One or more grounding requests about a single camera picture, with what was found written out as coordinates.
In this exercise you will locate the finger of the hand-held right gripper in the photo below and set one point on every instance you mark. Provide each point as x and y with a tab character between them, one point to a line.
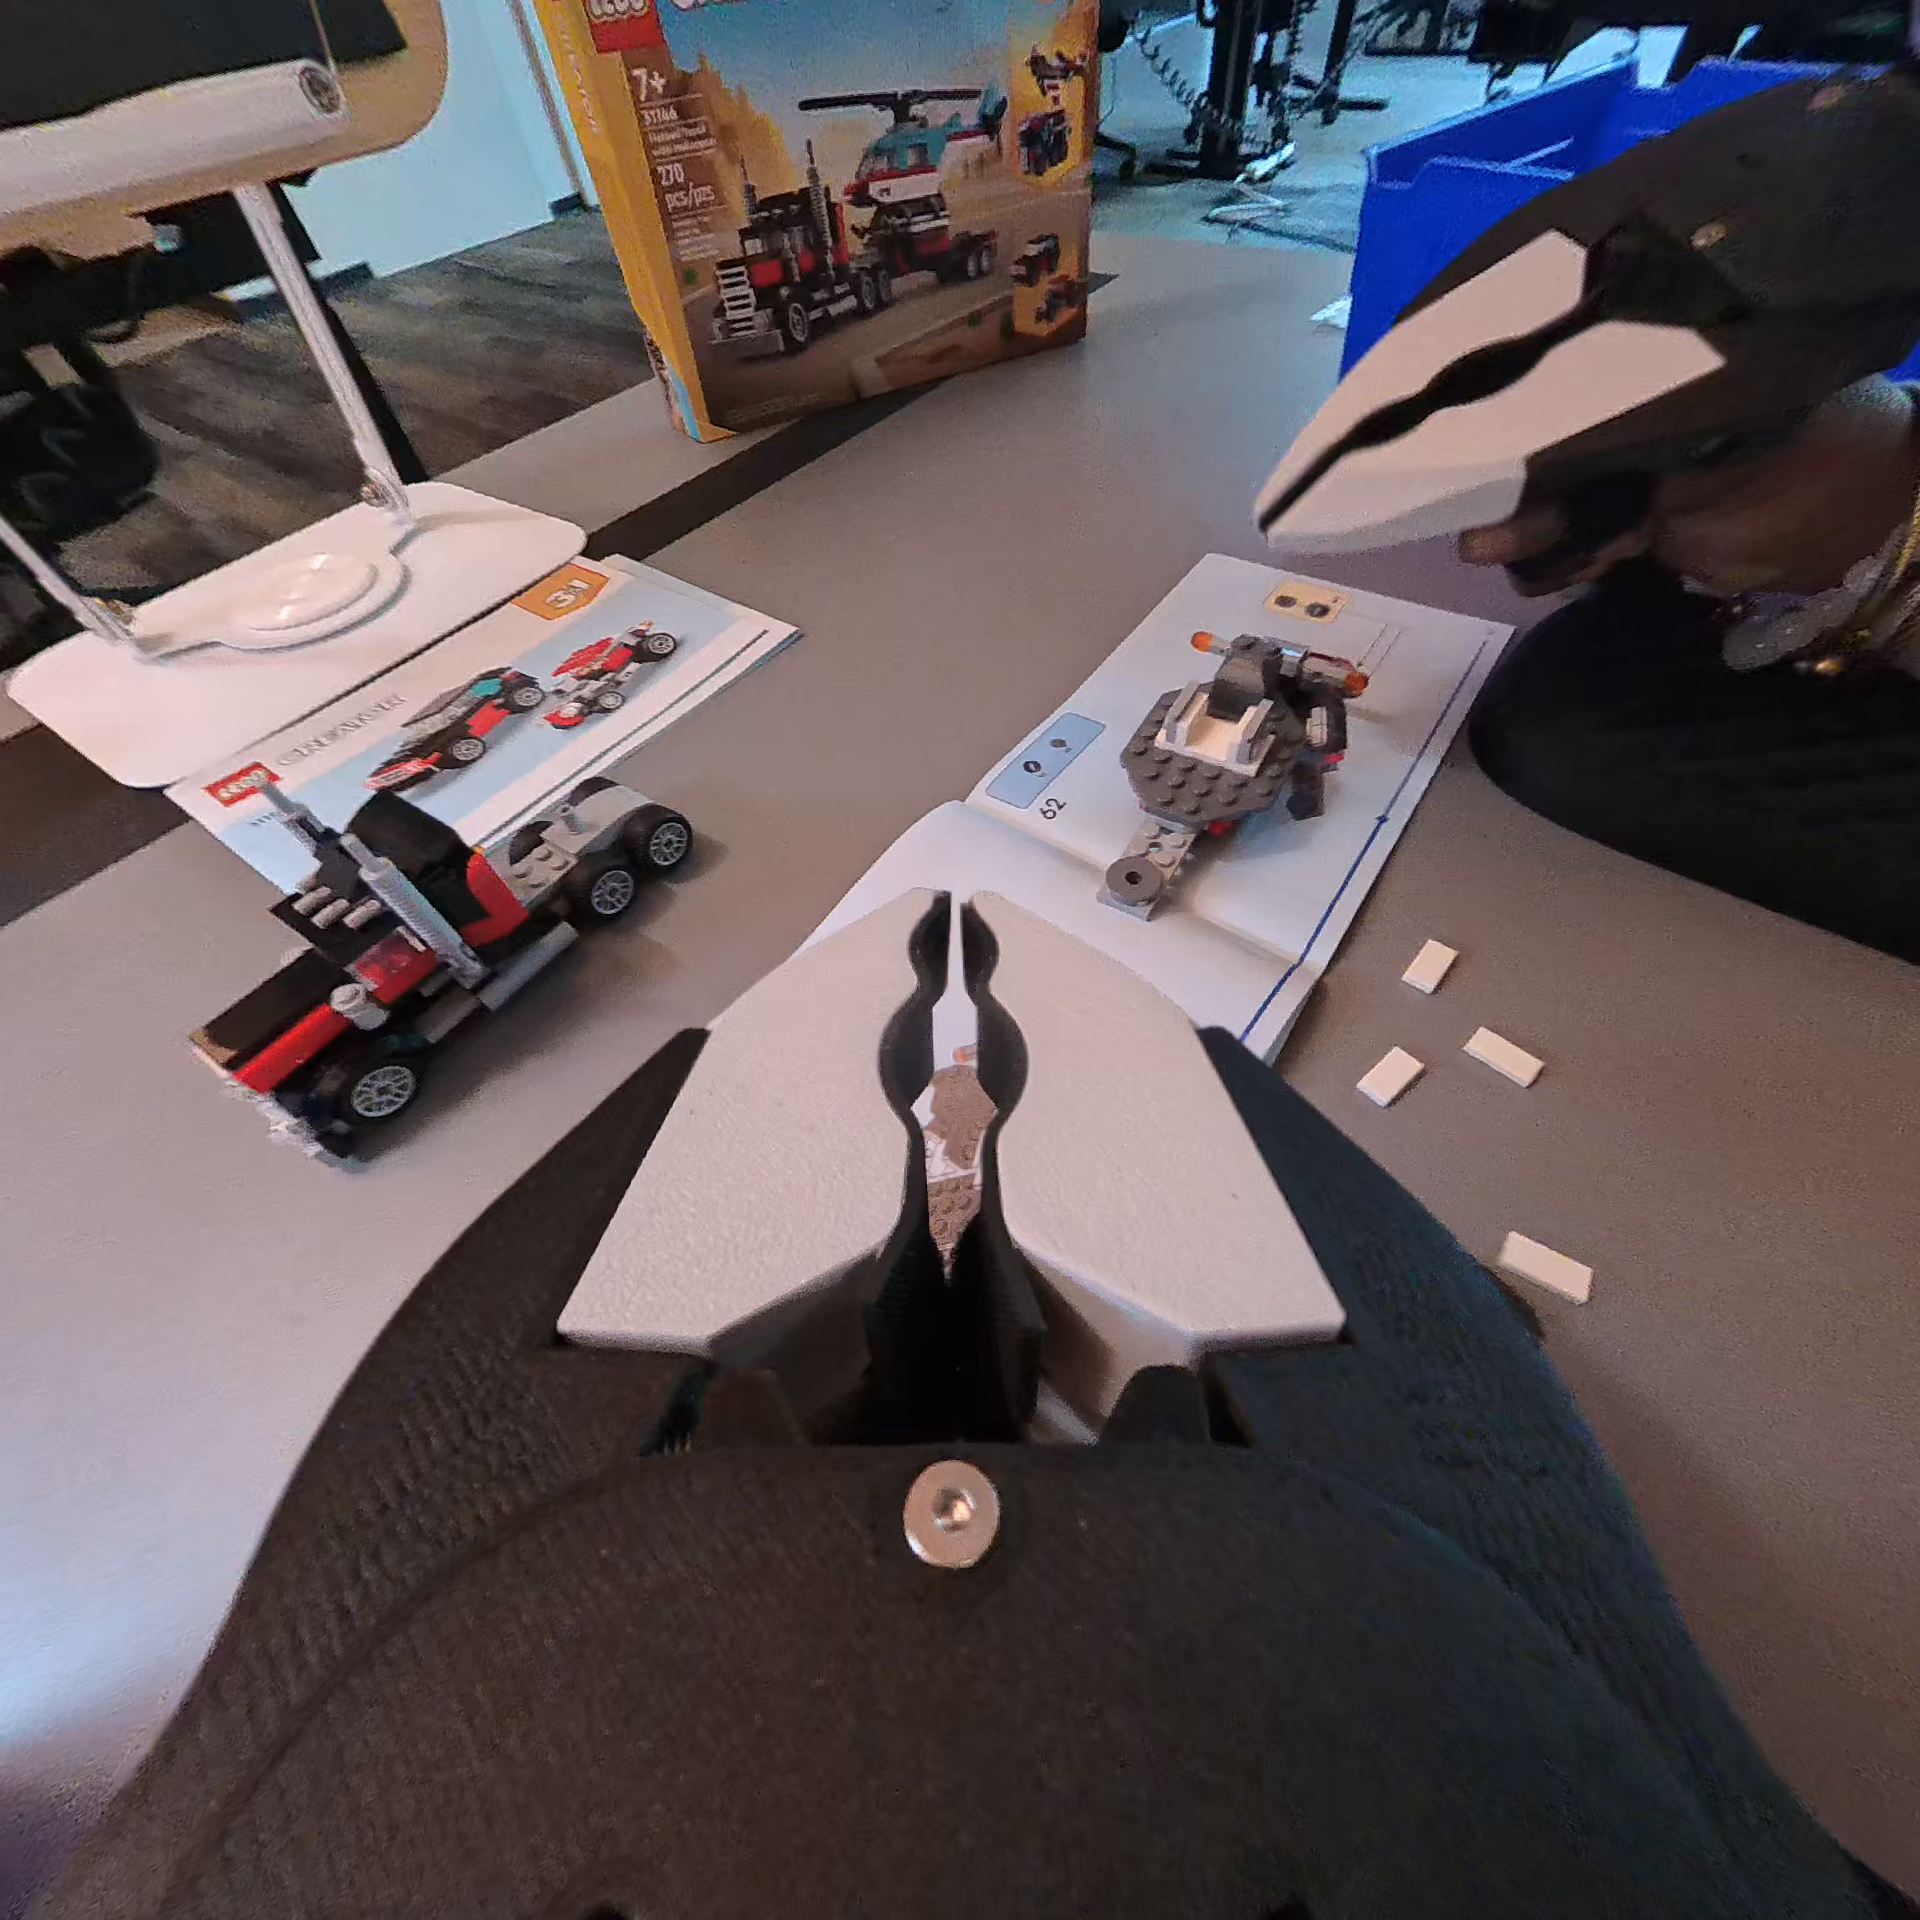
1477	322
1500	451

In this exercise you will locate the black and red lego truck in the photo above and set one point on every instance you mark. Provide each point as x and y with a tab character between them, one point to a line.
436	960

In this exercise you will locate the lego set cardboard box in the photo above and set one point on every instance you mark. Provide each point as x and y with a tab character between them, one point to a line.
839	224

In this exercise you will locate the closed lego instruction booklet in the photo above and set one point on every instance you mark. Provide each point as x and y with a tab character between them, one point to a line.
629	660

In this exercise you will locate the person's right forearm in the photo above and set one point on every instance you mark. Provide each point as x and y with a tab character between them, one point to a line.
1694	779

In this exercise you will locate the open lego instruction booklet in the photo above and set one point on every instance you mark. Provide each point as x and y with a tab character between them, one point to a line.
1395	720

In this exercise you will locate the grey lego helicopter base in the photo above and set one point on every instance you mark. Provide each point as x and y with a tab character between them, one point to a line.
1223	749

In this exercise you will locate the person's right hand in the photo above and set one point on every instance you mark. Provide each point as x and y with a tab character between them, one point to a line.
1771	509

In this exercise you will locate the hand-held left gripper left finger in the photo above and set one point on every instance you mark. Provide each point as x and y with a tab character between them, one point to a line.
765	1171

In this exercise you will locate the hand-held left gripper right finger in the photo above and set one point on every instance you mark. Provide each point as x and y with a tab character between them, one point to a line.
1156	1185

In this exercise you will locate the blue plastic bin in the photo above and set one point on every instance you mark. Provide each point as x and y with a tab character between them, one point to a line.
1447	195

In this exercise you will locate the white lego tile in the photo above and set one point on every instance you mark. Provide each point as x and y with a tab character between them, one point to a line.
1391	1075
1547	1267
1502	1056
1430	966

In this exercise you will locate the black office chair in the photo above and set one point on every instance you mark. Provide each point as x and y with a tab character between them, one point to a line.
1200	82

